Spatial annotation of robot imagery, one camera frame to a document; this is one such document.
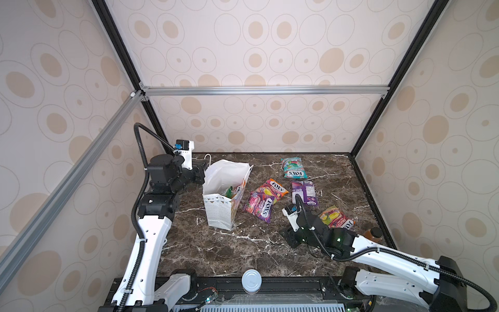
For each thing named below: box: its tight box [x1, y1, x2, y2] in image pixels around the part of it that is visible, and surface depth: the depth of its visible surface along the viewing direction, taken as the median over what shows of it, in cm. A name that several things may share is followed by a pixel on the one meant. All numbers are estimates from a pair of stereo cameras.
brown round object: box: [363, 226, 383, 242], surface depth 80 cm
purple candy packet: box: [290, 180, 320, 207], surface depth 102 cm
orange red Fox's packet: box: [255, 178, 290, 201], surface depth 102 cm
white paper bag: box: [202, 153, 254, 231], surface depth 83 cm
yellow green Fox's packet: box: [224, 185, 235, 199], surface depth 85 cm
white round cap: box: [241, 268, 262, 296], surface depth 73 cm
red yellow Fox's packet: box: [317, 204, 357, 230], surface depth 91 cm
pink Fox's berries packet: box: [243, 191, 276, 224], surface depth 95 cm
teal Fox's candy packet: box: [280, 157, 308, 179], surface depth 111 cm
